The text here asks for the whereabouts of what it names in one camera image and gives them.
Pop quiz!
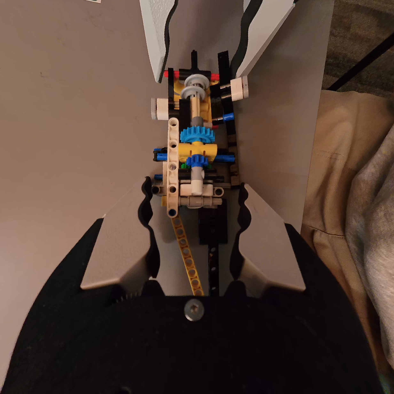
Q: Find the black metal bar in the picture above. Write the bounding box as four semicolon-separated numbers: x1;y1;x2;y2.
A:
328;39;394;92

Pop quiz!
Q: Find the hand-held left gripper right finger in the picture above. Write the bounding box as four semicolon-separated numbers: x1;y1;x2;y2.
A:
230;182;307;297

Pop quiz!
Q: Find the grey fleece garment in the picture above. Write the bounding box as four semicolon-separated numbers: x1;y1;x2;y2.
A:
345;123;394;348

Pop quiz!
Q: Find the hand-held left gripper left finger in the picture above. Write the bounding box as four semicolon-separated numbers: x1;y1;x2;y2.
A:
80;175;160;296

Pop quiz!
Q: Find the person's tan trouser leg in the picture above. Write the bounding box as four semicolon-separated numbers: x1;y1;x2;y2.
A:
300;89;394;380

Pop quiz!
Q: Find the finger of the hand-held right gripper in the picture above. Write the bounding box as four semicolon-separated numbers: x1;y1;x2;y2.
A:
230;0;297;78
139;0;180;84

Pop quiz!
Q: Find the multicoloured lego gear assembly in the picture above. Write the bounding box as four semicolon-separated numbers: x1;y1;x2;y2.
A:
150;49;249;297

